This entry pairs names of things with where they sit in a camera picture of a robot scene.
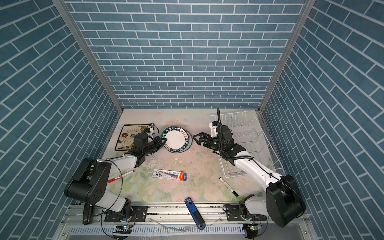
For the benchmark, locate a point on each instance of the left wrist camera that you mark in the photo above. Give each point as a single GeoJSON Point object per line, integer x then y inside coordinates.
{"type": "Point", "coordinates": [152, 129]}

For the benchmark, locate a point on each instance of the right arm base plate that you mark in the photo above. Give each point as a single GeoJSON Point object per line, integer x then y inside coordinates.
{"type": "Point", "coordinates": [235, 213]}

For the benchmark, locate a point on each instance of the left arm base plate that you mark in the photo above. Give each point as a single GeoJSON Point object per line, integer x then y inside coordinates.
{"type": "Point", "coordinates": [128, 215]}

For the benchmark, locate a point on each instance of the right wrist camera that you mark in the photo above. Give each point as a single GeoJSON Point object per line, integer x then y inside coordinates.
{"type": "Point", "coordinates": [213, 126]}

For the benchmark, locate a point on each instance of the black white marker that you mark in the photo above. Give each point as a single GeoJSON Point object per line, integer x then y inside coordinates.
{"type": "Point", "coordinates": [228, 186]}

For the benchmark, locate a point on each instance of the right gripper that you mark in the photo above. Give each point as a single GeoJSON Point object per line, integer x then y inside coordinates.
{"type": "Point", "coordinates": [203, 138]}

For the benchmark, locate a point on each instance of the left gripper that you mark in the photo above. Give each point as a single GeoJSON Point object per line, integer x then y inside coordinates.
{"type": "Point", "coordinates": [157, 140]}

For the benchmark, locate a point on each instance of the white wire dish rack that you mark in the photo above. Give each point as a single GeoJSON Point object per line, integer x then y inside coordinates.
{"type": "Point", "coordinates": [248, 132]}

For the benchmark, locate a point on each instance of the blue black stapler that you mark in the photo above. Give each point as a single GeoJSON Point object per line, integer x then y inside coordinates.
{"type": "Point", "coordinates": [194, 212]}

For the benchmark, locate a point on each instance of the aluminium mounting rail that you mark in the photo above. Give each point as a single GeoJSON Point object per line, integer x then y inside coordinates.
{"type": "Point", "coordinates": [160, 214]}

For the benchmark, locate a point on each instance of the blue white pen box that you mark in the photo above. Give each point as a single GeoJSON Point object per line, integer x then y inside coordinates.
{"type": "Point", "coordinates": [169, 175]}

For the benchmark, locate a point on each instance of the black patterned round plate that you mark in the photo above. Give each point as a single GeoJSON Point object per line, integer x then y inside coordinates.
{"type": "Point", "coordinates": [179, 140]}

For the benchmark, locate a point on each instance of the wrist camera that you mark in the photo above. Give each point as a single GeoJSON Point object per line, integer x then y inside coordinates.
{"type": "Point", "coordinates": [213, 126]}
{"type": "Point", "coordinates": [152, 129]}

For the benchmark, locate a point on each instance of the black square plate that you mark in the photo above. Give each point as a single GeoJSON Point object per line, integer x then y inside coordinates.
{"type": "Point", "coordinates": [126, 137]}

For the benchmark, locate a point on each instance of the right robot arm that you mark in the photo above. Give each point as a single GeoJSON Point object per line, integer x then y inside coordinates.
{"type": "Point", "coordinates": [283, 202]}

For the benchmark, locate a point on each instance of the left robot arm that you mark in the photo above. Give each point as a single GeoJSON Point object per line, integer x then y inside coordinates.
{"type": "Point", "coordinates": [89, 183]}

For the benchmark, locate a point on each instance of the white slotted cable duct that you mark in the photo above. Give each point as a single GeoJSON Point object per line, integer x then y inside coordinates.
{"type": "Point", "coordinates": [157, 230]}

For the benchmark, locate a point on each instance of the red marker pen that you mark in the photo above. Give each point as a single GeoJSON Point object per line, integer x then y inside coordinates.
{"type": "Point", "coordinates": [121, 176]}

